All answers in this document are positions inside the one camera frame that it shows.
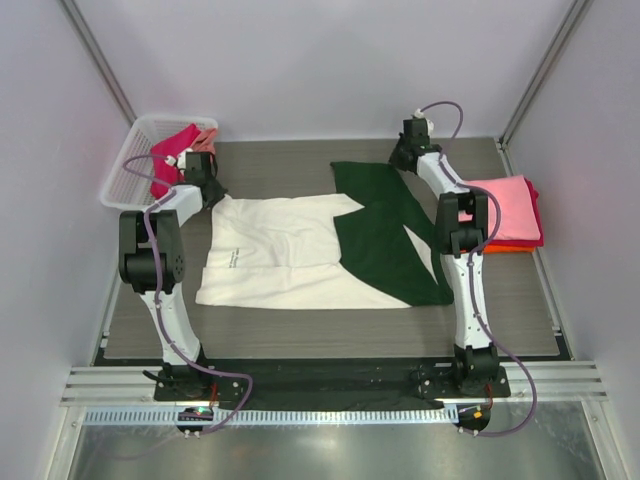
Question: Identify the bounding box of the white and green t-shirt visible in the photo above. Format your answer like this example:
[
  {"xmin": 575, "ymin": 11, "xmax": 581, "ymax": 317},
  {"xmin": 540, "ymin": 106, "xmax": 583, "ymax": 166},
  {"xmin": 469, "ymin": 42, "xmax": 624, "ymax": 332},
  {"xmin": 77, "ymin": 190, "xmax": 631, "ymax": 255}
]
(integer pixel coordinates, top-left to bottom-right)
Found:
[{"xmin": 196, "ymin": 162, "xmax": 454, "ymax": 310}]

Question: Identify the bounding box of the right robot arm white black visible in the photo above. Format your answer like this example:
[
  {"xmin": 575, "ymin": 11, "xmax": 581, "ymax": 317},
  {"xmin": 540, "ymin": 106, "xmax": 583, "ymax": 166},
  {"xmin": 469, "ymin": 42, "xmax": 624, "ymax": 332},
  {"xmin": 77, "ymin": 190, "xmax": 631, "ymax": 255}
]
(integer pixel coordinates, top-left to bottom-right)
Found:
[{"xmin": 389, "ymin": 111, "xmax": 500, "ymax": 396}]

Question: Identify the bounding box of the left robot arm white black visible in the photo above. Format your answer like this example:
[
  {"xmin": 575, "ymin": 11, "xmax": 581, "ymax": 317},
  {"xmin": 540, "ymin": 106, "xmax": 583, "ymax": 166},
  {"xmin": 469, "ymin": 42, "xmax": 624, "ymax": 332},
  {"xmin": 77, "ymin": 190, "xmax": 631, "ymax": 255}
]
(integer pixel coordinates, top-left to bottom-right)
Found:
[{"xmin": 118, "ymin": 151, "xmax": 226, "ymax": 400}]

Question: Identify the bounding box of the salmon crumpled t-shirt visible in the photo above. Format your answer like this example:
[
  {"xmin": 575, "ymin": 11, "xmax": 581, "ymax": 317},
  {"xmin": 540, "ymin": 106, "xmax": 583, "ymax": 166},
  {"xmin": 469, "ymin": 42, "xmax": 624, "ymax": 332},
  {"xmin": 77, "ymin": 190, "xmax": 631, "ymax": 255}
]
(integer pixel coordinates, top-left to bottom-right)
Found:
[{"xmin": 190, "ymin": 128, "xmax": 218, "ymax": 156}]

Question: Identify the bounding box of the magenta crumpled t-shirt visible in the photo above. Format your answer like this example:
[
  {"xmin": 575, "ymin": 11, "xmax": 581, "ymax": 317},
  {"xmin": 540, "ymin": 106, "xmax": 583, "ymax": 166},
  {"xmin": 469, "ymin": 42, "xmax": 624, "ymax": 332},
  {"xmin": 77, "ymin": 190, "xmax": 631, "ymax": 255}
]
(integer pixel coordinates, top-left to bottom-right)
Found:
[{"xmin": 150, "ymin": 124, "xmax": 201, "ymax": 185}]

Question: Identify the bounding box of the white plastic laundry basket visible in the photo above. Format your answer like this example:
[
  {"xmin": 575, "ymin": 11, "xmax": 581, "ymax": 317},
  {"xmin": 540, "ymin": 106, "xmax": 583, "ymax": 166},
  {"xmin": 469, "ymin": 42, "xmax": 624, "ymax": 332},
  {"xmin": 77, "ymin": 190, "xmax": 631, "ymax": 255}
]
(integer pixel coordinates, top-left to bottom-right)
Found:
[{"xmin": 99, "ymin": 113, "xmax": 220, "ymax": 210}]

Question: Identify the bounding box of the folded light pink t-shirt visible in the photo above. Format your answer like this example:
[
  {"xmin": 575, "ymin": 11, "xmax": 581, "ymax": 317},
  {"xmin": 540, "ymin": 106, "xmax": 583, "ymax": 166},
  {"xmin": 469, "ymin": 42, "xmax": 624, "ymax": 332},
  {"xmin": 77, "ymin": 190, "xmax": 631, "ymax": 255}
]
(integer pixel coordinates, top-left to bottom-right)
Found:
[{"xmin": 466, "ymin": 175, "xmax": 539, "ymax": 246}]

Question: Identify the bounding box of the folded orange t-shirt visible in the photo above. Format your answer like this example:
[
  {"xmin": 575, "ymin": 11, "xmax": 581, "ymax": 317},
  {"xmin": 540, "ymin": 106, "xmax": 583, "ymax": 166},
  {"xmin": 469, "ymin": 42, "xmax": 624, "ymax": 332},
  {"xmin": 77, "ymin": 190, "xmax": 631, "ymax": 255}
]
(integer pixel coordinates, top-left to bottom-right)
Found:
[{"xmin": 484, "ymin": 244, "xmax": 536, "ymax": 254}]

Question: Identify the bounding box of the folded crimson t-shirt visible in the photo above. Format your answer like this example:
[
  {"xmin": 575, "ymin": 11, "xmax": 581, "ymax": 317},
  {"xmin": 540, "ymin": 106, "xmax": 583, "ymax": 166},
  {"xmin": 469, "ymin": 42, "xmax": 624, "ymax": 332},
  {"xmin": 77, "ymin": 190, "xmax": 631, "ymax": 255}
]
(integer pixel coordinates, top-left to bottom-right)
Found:
[{"xmin": 524, "ymin": 178, "xmax": 544, "ymax": 248}]

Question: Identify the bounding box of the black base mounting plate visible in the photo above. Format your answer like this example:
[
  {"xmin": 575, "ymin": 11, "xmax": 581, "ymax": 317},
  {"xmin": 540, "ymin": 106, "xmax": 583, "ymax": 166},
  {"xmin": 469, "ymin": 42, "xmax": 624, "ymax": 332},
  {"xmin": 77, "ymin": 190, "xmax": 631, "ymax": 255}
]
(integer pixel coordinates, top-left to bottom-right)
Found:
[{"xmin": 143, "ymin": 357, "xmax": 511, "ymax": 411}]

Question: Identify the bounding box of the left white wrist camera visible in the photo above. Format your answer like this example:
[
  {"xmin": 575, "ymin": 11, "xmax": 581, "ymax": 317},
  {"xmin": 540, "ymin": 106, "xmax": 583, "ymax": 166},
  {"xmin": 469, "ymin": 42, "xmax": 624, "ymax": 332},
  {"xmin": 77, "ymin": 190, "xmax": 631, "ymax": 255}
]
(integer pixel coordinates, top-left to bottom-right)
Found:
[{"xmin": 165, "ymin": 148, "xmax": 193, "ymax": 171}]

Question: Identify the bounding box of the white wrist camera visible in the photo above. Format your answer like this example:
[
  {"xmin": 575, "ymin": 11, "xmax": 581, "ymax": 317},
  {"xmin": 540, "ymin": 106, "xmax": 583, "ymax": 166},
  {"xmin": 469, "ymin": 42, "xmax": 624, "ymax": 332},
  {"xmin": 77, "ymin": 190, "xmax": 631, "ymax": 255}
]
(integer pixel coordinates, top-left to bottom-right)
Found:
[
  {"xmin": 412, "ymin": 109, "xmax": 434, "ymax": 128},
  {"xmin": 165, "ymin": 148, "xmax": 193, "ymax": 171}
]

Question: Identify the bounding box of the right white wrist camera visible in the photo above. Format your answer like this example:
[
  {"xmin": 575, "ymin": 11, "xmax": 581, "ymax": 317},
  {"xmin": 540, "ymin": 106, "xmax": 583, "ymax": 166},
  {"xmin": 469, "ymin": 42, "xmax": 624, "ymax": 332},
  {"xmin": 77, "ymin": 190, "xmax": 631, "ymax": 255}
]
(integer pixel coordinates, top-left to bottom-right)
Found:
[{"xmin": 412, "ymin": 109, "xmax": 434, "ymax": 128}]

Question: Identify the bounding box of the left aluminium frame post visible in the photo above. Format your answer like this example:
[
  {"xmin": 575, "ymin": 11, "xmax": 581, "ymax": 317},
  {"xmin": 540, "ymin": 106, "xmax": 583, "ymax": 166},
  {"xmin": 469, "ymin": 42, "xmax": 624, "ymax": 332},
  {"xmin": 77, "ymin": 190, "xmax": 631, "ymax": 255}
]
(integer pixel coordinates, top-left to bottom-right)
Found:
[{"xmin": 57, "ymin": 0, "xmax": 137, "ymax": 125}]

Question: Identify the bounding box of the aluminium frame post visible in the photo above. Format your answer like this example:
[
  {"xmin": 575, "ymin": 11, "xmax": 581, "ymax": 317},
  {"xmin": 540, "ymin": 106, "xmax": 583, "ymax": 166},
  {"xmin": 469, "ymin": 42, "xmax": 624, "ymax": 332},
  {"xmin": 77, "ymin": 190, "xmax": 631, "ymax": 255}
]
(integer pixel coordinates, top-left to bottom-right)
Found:
[
  {"xmin": 57, "ymin": 0, "xmax": 137, "ymax": 125},
  {"xmin": 498, "ymin": 0, "xmax": 593, "ymax": 149}
]

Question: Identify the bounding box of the right aluminium frame post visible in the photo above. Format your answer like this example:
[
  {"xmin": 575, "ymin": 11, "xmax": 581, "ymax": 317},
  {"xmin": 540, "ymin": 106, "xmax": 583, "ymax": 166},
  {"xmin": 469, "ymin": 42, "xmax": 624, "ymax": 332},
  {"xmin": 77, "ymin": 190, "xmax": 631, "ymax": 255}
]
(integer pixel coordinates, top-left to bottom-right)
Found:
[{"xmin": 498, "ymin": 0, "xmax": 593, "ymax": 149}]

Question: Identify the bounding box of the slotted white cable duct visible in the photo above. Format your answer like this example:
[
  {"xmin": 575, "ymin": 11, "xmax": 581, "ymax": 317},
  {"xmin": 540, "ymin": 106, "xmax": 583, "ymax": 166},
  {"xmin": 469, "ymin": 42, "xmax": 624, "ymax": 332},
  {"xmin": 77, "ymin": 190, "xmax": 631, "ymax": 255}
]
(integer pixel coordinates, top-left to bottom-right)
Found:
[{"xmin": 83, "ymin": 405, "xmax": 458, "ymax": 428}]

